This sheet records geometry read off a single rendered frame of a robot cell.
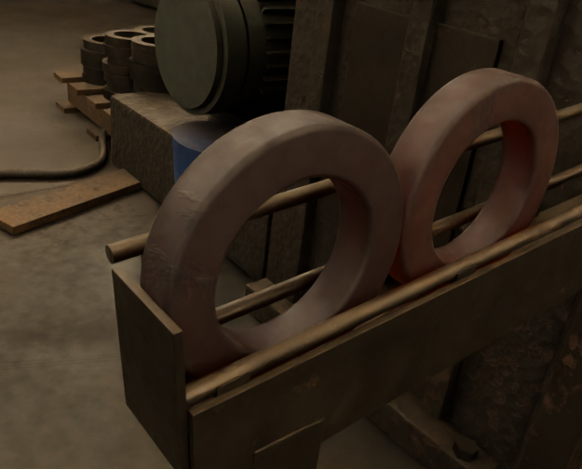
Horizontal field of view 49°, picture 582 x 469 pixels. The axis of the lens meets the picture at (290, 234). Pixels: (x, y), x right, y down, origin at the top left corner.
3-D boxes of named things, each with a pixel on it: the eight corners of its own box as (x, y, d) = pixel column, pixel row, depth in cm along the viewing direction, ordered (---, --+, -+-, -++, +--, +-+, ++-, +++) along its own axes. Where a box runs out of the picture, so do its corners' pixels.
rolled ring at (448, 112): (585, 61, 50) (548, 51, 52) (424, 100, 40) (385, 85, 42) (529, 261, 59) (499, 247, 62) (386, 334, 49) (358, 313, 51)
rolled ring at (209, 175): (425, 99, 40) (386, 85, 42) (155, 163, 30) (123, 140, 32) (387, 334, 49) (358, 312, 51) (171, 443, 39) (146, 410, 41)
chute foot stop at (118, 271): (125, 404, 43) (110, 267, 37) (133, 400, 43) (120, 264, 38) (181, 479, 38) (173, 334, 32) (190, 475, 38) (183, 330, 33)
